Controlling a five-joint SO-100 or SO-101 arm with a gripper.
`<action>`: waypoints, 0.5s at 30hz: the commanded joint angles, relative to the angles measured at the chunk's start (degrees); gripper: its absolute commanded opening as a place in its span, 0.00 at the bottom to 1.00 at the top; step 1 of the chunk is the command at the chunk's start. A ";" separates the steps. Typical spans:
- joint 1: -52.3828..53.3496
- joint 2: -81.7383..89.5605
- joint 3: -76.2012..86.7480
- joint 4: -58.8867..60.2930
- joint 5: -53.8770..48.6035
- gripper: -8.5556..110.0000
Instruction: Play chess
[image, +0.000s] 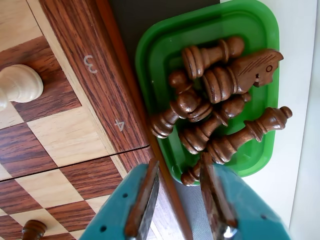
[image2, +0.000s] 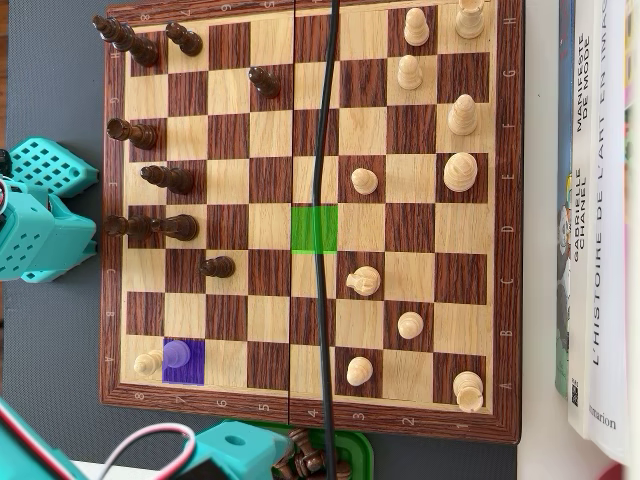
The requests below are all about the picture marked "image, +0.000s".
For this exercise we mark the wooden folding chessboard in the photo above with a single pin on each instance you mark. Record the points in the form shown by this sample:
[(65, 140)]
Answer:
[(75, 30)]

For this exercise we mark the dark wooden bishop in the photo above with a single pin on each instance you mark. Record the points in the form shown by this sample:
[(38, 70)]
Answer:
[(232, 142)]

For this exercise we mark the dark wooden knight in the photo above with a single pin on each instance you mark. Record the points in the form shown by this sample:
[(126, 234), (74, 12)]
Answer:
[(250, 67)]

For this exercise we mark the light wooden pawn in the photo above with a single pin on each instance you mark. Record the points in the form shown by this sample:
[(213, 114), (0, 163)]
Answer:
[(22, 82)]

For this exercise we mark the green plastic tray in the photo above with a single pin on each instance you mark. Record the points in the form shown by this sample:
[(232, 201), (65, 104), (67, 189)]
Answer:
[(250, 25)]

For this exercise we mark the dark wooden pawn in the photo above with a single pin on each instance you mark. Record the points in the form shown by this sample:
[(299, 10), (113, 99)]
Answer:
[(197, 137), (178, 80), (162, 125), (207, 56), (190, 176), (33, 230)]

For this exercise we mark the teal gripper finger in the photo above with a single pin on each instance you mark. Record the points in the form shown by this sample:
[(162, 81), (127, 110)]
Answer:
[(245, 215), (120, 212)]

